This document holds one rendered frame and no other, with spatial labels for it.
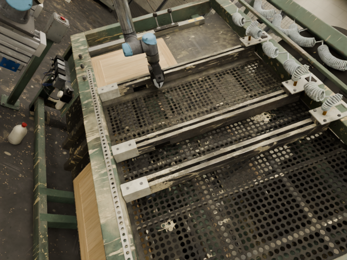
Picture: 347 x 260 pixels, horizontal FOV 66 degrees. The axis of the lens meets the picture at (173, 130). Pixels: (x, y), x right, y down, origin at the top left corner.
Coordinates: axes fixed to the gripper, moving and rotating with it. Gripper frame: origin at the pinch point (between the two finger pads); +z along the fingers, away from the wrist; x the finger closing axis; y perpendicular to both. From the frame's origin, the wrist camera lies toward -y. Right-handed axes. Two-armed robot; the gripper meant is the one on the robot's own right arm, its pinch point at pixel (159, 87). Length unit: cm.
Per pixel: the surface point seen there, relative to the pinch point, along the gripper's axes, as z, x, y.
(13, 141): 40, 116, 37
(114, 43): -2, 17, 62
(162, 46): 0.0, -15.2, 43.3
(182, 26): -1, -37, 61
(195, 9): 1, -59, 85
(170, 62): 0.2, -14.3, 21.9
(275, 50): -15, -69, -17
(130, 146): -4, 28, -43
